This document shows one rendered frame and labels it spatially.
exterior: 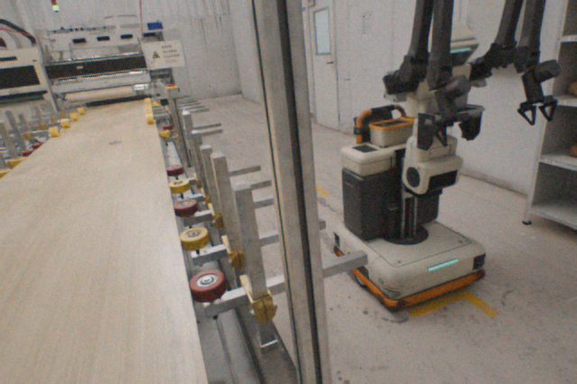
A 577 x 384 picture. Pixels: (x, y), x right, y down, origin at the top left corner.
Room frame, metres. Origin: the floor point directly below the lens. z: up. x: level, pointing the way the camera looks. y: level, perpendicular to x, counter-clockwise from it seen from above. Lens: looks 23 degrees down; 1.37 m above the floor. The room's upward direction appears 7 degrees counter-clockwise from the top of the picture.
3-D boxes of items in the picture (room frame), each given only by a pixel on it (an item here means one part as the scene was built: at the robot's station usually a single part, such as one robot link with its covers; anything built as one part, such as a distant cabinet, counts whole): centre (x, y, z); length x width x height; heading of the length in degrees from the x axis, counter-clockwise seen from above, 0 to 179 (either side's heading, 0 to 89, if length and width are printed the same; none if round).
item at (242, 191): (0.67, 0.09, 0.89); 0.04 x 0.04 x 0.48; 18
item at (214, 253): (0.98, 0.10, 0.82); 0.43 x 0.03 x 0.04; 108
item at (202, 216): (1.21, 0.18, 0.84); 0.43 x 0.03 x 0.04; 108
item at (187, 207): (1.15, 0.36, 0.85); 0.08 x 0.08 x 0.11
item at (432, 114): (1.56, -0.74, 0.99); 0.28 x 0.16 x 0.22; 108
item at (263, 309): (0.69, 0.10, 0.83); 0.14 x 0.06 x 0.05; 18
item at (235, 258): (0.93, 0.18, 0.82); 0.14 x 0.06 x 0.05; 18
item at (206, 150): (1.14, 0.25, 0.87); 0.04 x 0.04 x 0.48; 18
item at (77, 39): (5.37, 2.24, 0.95); 1.65 x 0.70 x 1.90; 108
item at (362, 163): (1.92, -0.63, 0.59); 0.55 x 0.34 x 0.83; 108
